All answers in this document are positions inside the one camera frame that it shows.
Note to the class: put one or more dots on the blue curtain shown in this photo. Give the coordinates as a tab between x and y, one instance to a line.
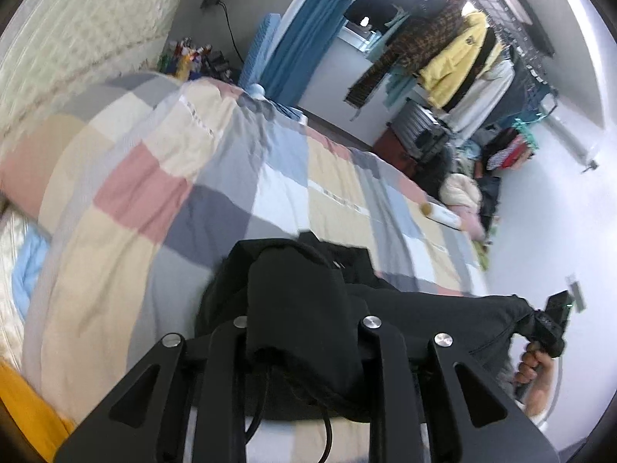
303	43

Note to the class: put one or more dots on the pile of clothes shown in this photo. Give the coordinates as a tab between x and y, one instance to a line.
482	188

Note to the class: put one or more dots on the metal clothes rack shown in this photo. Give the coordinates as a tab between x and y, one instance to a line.
511	5

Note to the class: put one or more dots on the dark red cabinet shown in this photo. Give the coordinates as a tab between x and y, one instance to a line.
390	149

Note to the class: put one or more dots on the light teal garment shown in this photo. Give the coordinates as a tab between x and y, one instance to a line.
397	87

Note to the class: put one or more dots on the cream plush blanket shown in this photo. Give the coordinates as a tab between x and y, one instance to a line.
460	190

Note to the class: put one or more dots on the yellow hoodie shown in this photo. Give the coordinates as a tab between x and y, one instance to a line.
453	62

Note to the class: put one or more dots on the grey suitcase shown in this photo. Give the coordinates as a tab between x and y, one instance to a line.
419	128

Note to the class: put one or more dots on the black puffer jacket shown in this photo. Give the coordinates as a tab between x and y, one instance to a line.
299	299

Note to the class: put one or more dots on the pink pillow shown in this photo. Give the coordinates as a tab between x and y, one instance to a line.
472	224

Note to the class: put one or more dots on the person's right hand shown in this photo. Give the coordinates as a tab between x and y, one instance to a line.
530	362

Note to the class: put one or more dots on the hanging black jacket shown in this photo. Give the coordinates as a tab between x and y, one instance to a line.
376	7

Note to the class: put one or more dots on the hanging small clothes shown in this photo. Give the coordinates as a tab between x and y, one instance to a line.
508	152

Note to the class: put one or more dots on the cream quilted headboard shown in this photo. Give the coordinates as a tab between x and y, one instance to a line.
96	24

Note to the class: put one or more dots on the white rolled cylinder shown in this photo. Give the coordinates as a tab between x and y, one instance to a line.
441	214

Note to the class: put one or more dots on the brown plaid coat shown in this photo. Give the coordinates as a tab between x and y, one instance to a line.
414	43

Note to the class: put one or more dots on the patchwork bed quilt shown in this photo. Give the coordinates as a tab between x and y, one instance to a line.
144	202

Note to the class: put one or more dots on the white hoodie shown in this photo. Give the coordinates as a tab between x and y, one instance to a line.
487	101

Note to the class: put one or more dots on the teal clip hanger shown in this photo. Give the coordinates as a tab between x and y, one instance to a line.
532	118

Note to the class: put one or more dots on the wall socket with charger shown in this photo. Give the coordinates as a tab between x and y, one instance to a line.
210	2

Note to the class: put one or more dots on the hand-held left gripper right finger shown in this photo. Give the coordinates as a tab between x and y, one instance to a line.
385	357

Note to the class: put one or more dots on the white wall switch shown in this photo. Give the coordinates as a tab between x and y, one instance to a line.
576	292

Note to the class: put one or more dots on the light blue bed sheet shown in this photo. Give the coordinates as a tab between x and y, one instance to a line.
29	270

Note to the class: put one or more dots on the cluster of small bottles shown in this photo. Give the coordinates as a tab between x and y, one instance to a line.
193	58

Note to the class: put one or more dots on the white round lamp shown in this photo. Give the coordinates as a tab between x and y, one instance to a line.
257	91

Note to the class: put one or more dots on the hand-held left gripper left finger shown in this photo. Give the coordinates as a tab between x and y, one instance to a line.
226	357

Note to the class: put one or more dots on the light blue folded cushion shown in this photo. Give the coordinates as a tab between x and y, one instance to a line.
262	48

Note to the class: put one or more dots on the dark grey sweater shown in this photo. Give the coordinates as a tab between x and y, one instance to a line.
528	84

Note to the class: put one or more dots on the white air conditioner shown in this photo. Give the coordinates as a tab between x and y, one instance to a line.
571	137

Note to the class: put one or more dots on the yellow cloth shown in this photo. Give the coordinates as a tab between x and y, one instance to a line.
29	415

